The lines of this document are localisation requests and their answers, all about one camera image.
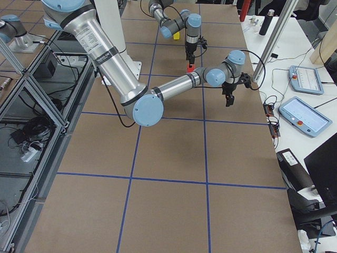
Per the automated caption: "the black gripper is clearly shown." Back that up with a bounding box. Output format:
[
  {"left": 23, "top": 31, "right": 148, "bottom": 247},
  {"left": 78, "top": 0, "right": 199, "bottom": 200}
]
[
  {"left": 222, "top": 82, "right": 237, "bottom": 106},
  {"left": 185, "top": 41, "right": 197, "bottom": 66}
]

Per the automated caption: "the red foam block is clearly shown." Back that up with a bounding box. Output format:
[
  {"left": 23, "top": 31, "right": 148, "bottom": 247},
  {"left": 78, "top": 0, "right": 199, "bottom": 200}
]
[{"left": 186, "top": 64, "right": 195, "bottom": 73}]

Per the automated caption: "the yellow foam block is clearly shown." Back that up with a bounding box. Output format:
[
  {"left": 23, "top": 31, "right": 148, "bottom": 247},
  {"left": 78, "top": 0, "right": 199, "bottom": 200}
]
[{"left": 173, "top": 32, "right": 180, "bottom": 41}]

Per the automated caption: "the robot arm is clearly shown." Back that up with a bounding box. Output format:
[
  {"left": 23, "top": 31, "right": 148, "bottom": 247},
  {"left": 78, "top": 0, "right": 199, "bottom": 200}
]
[
  {"left": 148, "top": 1, "right": 207, "bottom": 72},
  {"left": 43, "top": 1, "right": 251, "bottom": 127}
]

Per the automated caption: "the near teach pendant tablet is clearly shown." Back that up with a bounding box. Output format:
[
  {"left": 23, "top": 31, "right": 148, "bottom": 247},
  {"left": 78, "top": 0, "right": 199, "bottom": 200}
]
[{"left": 278, "top": 96, "right": 333, "bottom": 138}]

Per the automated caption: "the teach pendant tablet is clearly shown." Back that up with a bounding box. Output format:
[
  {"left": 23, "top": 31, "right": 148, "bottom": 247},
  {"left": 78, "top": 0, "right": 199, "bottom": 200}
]
[
  {"left": 289, "top": 65, "right": 324, "bottom": 95},
  {"left": 278, "top": 96, "right": 333, "bottom": 138}
]

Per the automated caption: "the black thermos bottle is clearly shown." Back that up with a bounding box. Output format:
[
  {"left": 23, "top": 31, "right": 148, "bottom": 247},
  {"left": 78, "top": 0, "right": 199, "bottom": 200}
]
[{"left": 259, "top": 9, "right": 274, "bottom": 36}]

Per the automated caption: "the red bottle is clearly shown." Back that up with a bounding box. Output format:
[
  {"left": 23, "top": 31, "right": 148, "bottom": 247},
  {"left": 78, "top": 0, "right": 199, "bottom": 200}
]
[{"left": 240, "top": 0, "right": 251, "bottom": 22}]

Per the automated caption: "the far teach pendant tablet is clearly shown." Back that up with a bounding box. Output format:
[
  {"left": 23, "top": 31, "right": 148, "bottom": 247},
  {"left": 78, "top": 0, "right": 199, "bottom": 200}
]
[{"left": 289, "top": 65, "right": 324, "bottom": 95}]

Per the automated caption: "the black power adapter box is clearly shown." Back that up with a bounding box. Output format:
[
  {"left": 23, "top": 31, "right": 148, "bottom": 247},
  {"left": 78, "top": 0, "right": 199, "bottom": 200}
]
[{"left": 33, "top": 52, "right": 57, "bottom": 79}]

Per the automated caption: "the black computer monitor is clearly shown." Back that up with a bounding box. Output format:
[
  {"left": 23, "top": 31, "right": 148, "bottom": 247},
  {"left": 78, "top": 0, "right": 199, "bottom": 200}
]
[{"left": 288, "top": 137, "right": 336, "bottom": 239}]

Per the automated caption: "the white power strip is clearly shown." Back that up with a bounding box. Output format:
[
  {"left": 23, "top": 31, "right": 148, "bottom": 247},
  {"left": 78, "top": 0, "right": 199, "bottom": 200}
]
[{"left": 21, "top": 147, "right": 37, "bottom": 162}]

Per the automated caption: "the aluminium frame post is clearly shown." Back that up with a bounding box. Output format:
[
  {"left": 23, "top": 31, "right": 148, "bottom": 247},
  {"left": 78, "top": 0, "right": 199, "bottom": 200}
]
[{"left": 252, "top": 0, "right": 298, "bottom": 82}]

